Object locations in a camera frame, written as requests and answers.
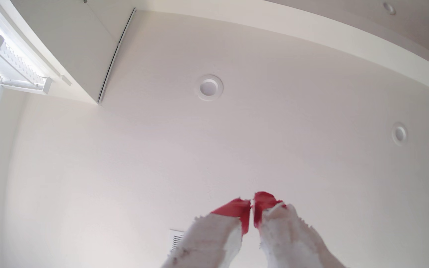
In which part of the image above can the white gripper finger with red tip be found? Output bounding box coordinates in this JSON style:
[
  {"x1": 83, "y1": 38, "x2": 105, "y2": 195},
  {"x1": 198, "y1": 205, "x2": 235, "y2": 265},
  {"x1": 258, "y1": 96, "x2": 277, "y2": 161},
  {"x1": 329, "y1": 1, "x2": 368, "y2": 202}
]
[
  {"x1": 161, "y1": 198, "x2": 251, "y2": 268},
  {"x1": 253, "y1": 191, "x2": 345, "y2": 268}
]

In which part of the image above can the white air vent grille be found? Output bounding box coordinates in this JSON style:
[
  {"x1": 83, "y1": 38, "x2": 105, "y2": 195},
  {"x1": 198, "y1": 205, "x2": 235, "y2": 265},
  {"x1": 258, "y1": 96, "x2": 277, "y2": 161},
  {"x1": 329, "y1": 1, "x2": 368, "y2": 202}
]
[{"x1": 169, "y1": 229, "x2": 185, "y2": 254}]

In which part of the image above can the white door panel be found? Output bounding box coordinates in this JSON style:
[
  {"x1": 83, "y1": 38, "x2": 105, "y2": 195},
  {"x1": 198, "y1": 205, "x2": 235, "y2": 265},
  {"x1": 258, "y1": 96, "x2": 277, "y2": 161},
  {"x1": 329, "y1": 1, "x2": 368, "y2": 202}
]
[{"x1": 10, "y1": 0, "x2": 137, "y2": 105}]

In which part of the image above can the white window blind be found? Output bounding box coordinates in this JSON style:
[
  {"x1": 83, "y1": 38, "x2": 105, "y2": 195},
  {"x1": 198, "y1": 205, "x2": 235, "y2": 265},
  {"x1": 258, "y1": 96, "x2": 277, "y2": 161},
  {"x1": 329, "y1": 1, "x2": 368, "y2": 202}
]
[{"x1": 0, "y1": 7, "x2": 53, "y2": 168}]

